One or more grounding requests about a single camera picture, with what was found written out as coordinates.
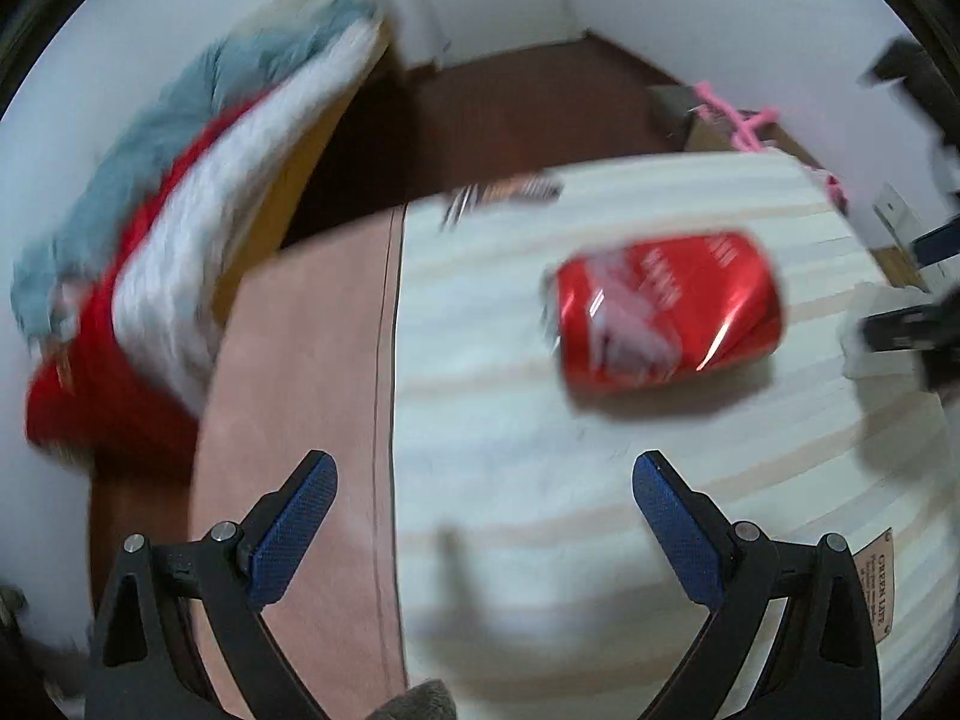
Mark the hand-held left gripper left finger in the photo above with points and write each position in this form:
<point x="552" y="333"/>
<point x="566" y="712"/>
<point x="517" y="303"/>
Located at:
<point x="289" y="540"/>

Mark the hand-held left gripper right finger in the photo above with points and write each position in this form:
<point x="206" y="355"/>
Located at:
<point x="679" y="536"/>

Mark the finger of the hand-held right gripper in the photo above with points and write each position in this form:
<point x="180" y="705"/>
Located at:
<point x="911" y="330"/>
<point x="937" y="247"/>

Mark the crushed red soda can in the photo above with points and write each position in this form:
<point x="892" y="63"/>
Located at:
<point x="664" y="315"/>

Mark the white power strip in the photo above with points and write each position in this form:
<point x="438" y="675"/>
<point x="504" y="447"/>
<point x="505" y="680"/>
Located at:
<point x="900" y="214"/>

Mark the pink table cloth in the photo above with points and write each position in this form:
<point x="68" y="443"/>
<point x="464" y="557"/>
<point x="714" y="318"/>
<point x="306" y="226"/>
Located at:
<point x="300" y="405"/>

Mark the striped table cloth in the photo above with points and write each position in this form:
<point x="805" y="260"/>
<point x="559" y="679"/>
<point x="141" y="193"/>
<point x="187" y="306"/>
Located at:
<point x="540" y="480"/>

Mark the pink plush toy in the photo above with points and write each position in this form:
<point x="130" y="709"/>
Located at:
<point x="739" y="124"/>

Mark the open cardboard box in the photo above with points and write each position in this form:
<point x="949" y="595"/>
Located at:
<point x="690" y="116"/>

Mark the grey checkered bed sheet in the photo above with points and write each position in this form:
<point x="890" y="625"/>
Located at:
<point x="225" y="202"/>

